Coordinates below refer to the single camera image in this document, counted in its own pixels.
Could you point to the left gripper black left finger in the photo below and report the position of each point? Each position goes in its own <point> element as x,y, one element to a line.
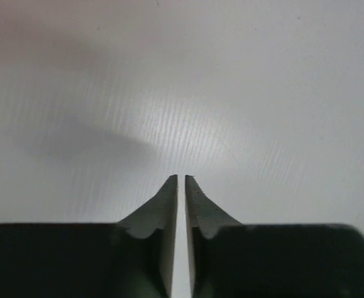
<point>130,258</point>

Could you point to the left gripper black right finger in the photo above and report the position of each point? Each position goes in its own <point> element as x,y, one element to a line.
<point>228,258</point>

